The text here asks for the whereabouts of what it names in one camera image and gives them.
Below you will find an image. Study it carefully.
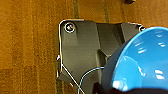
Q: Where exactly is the solid blue bowl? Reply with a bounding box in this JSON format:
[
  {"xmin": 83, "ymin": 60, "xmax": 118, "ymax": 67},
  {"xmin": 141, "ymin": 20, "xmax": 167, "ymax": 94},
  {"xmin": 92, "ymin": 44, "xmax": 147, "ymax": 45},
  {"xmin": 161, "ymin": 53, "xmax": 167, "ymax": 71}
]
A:
[{"xmin": 100, "ymin": 27, "xmax": 168, "ymax": 93}]

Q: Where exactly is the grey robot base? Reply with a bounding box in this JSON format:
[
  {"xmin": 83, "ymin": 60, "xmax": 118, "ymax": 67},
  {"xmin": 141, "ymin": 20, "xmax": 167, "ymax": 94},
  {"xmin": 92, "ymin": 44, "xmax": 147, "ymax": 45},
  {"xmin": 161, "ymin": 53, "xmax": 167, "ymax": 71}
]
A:
[{"xmin": 57, "ymin": 19, "xmax": 148, "ymax": 94}]

